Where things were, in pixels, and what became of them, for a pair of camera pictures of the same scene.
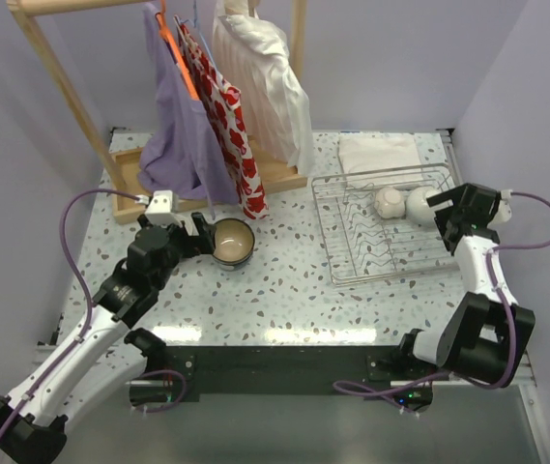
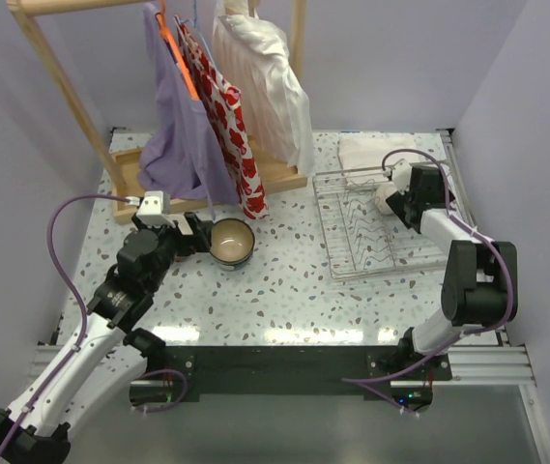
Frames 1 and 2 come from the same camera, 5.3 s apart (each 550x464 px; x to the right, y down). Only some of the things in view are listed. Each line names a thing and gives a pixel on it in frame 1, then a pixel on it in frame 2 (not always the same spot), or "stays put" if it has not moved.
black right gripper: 441,216 to 397,202
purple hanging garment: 182,154 stays put
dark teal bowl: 234,242 stays put
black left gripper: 191,237 stays put
